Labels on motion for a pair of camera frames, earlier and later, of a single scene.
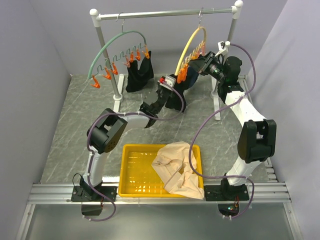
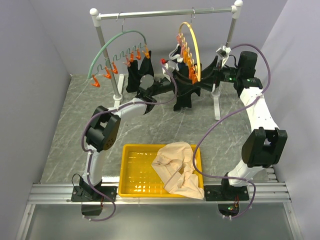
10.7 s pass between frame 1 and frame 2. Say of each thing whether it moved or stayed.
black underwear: moved
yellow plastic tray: stayed
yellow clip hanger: moved
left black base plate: stayed
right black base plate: stayed
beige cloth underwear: stayed
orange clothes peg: moved
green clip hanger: stayed
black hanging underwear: stayed
